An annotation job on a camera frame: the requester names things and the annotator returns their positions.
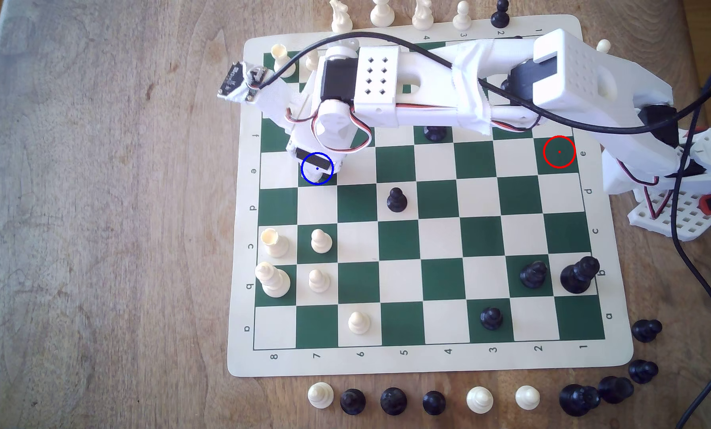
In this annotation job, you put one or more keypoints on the large black chess piece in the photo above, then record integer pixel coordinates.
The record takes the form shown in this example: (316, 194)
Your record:
(575, 400)

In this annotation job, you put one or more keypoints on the white pawn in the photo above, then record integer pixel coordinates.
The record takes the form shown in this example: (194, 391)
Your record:
(321, 396)
(319, 282)
(359, 324)
(321, 243)
(312, 61)
(462, 21)
(603, 46)
(527, 398)
(480, 400)

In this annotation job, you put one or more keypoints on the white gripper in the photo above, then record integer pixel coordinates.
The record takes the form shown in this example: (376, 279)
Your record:
(311, 158)

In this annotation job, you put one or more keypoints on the tall black chess piece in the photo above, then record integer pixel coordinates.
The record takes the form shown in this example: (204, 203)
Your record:
(577, 277)

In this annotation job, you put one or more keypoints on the green and cream chess mat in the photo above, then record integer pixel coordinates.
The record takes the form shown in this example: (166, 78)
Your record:
(438, 238)

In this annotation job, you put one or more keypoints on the white knight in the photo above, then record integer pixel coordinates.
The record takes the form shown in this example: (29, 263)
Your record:
(423, 18)
(341, 21)

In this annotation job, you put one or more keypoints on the white bishop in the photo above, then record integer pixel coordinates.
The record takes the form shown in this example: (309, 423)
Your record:
(382, 15)

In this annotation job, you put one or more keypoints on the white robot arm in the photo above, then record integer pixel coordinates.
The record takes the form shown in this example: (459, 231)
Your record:
(569, 71)

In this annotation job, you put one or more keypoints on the black knight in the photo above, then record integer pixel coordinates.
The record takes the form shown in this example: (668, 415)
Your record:
(436, 134)

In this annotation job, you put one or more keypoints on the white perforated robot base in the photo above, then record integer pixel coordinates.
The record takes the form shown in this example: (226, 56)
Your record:
(665, 220)

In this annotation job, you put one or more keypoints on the black pawn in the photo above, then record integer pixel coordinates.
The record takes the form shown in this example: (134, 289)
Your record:
(434, 404)
(491, 320)
(642, 372)
(500, 18)
(646, 331)
(353, 403)
(397, 202)
(393, 402)

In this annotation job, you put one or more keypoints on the tall white chess piece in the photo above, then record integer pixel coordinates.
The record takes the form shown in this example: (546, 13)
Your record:
(274, 282)

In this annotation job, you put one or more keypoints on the white rook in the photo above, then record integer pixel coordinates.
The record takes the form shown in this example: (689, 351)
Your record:
(275, 244)
(280, 55)

